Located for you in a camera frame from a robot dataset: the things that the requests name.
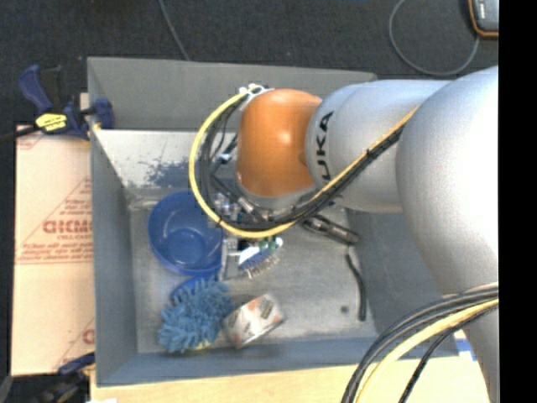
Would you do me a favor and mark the blue plastic bowl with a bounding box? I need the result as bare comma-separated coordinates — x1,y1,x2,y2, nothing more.
147,189,224,277

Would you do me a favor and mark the brown cardboard board red print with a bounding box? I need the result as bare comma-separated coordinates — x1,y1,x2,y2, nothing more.
9,124,97,378

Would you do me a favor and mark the grey metal bin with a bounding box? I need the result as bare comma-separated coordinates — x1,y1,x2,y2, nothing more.
86,56,459,388

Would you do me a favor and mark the blue chenille duster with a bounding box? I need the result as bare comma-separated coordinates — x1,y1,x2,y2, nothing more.
156,276,234,355

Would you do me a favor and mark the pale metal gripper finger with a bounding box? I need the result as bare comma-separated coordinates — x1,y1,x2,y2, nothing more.
238,251,282,280
221,238,242,282

